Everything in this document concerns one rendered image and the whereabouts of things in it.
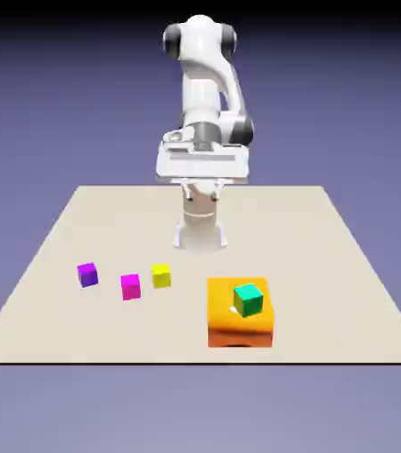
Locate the small yellow cube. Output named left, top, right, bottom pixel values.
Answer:
left=150, top=263, right=173, bottom=289

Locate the small purple cube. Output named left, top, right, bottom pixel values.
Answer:
left=76, top=262, right=100, bottom=288

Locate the small green cube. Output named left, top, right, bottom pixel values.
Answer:
left=233, top=283, right=265, bottom=319

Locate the small magenta cube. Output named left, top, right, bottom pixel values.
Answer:
left=120, top=273, right=142, bottom=302

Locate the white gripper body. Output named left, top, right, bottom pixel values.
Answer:
left=155, top=142, right=251, bottom=185

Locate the large orange box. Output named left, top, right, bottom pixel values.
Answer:
left=206, top=277, right=275, bottom=349

